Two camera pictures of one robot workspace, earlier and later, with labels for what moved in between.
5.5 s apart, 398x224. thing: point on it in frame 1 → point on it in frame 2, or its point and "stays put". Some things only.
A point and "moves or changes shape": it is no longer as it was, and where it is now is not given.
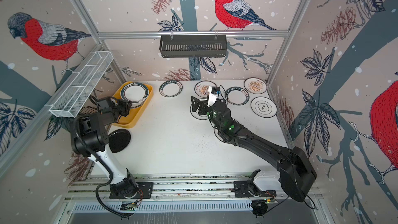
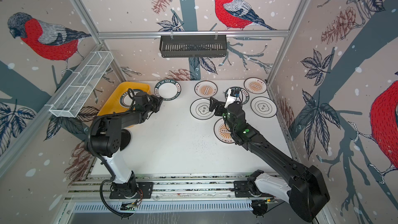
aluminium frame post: x=75 y=0 stays put
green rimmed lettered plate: x=170 y=88 moves or changes shape
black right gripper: x=201 y=103 → x=217 y=104
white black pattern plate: x=264 y=107 stays put
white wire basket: x=70 y=102 stays put
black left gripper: x=126 y=104 → x=158 y=101
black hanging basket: x=193 y=47 stays put
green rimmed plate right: x=237 y=96 stays put
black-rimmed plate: x=136 y=92 moves or changes shape
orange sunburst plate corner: x=255 y=85 stays put
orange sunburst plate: x=201 y=88 stays put
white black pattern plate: x=196 y=115 stays put
